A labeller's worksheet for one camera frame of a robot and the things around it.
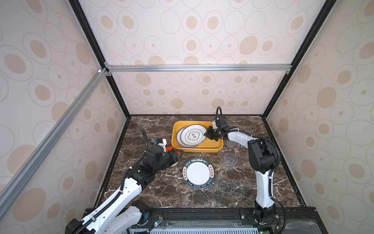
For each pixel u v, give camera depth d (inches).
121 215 22.1
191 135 41.2
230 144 37.7
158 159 22.3
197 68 37.2
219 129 30.6
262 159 22.2
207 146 38.9
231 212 29.9
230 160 36.2
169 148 27.1
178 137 40.7
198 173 34.6
